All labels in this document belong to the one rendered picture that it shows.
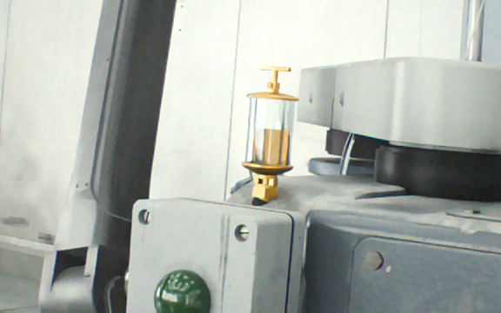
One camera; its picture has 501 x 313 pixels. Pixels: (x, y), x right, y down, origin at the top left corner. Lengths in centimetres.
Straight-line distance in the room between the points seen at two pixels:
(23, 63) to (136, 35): 707
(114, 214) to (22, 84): 713
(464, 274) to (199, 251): 13
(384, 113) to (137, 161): 26
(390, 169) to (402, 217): 12
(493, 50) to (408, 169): 493
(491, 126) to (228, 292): 21
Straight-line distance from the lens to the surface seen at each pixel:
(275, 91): 61
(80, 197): 88
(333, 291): 56
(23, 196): 795
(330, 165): 103
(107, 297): 84
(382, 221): 55
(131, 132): 89
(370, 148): 103
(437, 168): 65
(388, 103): 68
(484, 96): 66
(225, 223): 53
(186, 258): 55
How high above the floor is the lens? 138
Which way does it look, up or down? 3 degrees down
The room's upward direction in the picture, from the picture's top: 5 degrees clockwise
